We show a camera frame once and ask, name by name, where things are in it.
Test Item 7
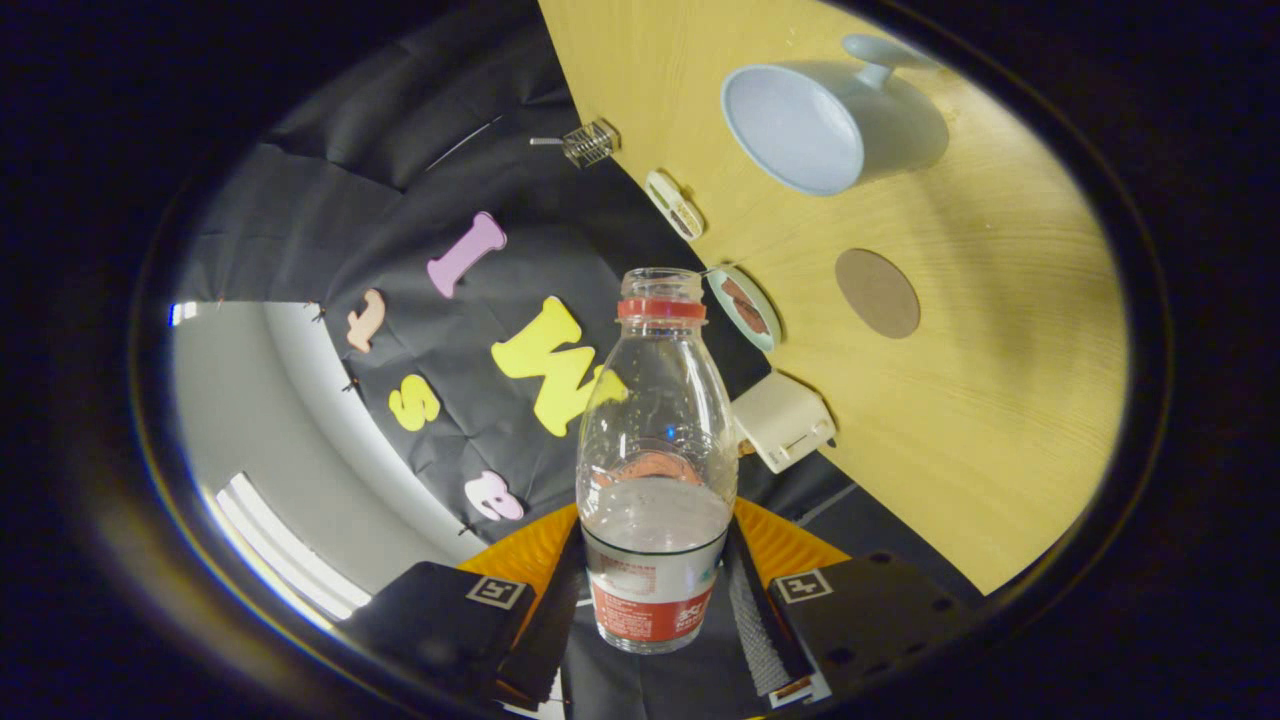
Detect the black backdrop cloth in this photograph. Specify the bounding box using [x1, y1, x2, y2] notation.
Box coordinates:
[175, 0, 986, 720]

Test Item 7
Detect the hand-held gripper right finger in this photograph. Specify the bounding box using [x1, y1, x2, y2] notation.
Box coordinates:
[725, 497, 976, 706]

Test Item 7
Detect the clear juice bottle red label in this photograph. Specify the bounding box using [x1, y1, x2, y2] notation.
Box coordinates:
[577, 267, 739, 654]

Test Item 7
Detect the round brown coaster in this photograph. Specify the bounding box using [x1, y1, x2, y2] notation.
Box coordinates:
[835, 248, 921, 340]

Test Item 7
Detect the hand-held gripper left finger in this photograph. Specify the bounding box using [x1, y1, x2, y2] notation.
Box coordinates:
[340, 503, 584, 706]

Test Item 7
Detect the pale green plate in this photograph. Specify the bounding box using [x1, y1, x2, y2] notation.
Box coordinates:
[706, 264, 783, 354]

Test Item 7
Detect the white divided tray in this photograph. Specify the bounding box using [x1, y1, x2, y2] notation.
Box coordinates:
[645, 169, 705, 242]

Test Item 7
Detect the white toaster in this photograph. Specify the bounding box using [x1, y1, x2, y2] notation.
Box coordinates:
[731, 371, 837, 475]

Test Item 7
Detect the long ceiling light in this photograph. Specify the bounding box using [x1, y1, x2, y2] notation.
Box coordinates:
[213, 472, 373, 623]

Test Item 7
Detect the pale grey cup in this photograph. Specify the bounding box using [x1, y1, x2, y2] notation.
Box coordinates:
[720, 34, 951, 197]

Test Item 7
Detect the wooden table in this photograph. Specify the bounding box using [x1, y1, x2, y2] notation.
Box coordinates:
[538, 0, 1131, 596]

